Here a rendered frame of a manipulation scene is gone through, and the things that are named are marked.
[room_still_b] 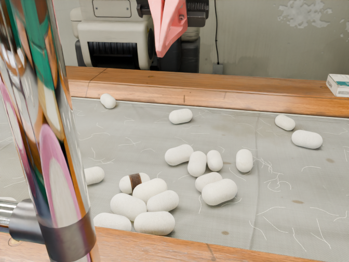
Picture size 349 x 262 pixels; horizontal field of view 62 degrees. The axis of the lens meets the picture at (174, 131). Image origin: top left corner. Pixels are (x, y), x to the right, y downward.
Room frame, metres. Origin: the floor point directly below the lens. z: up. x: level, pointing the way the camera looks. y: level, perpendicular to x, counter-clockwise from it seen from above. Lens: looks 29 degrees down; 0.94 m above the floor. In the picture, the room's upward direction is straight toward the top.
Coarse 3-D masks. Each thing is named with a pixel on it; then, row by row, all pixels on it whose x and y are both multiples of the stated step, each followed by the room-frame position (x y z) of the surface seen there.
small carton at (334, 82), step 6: (330, 78) 0.49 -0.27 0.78; (336, 78) 0.48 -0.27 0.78; (342, 78) 0.48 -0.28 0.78; (348, 78) 0.48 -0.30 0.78; (330, 84) 0.48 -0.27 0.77; (336, 84) 0.46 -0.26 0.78; (342, 84) 0.45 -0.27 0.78; (348, 84) 0.45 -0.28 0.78; (336, 90) 0.45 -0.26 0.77; (342, 90) 0.44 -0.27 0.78; (348, 90) 0.44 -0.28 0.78; (336, 96) 0.45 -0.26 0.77; (342, 96) 0.44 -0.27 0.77; (348, 96) 0.44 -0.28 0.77
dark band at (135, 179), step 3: (132, 174) 0.25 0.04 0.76; (135, 174) 0.25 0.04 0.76; (138, 174) 0.25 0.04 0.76; (129, 177) 0.24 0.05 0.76; (132, 177) 0.24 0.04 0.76; (135, 177) 0.24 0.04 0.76; (138, 177) 0.24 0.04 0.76; (132, 180) 0.24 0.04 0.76; (135, 180) 0.24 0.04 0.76; (138, 180) 0.24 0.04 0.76; (141, 180) 0.24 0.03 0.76; (132, 183) 0.24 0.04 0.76; (135, 183) 0.24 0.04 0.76; (138, 183) 0.24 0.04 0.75; (141, 183) 0.24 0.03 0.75; (132, 186) 0.23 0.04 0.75; (135, 186) 0.23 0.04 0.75; (132, 189) 0.23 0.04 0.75; (132, 192) 0.23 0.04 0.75
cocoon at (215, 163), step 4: (208, 152) 0.29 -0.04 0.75; (212, 152) 0.29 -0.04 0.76; (216, 152) 0.29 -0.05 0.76; (208, 156) 0.29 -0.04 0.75; (212, 156) 0.28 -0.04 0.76; (216, 156) 0.28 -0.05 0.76; (220, 156) 0.29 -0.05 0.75; (208, 160) 0.28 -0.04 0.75; (212, 160) 0.28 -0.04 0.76; (216, 160) 0.28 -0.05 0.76; (220, 160) 0.28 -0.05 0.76; (208, 164) 0.28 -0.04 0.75; (212, 164) 0.27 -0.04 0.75; (216, 164) 0.27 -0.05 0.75; (220, 164) 0.27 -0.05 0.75; (212, 168) 0.27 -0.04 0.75; (216, 168) 0.27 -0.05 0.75; (220, 168) 0.27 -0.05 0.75
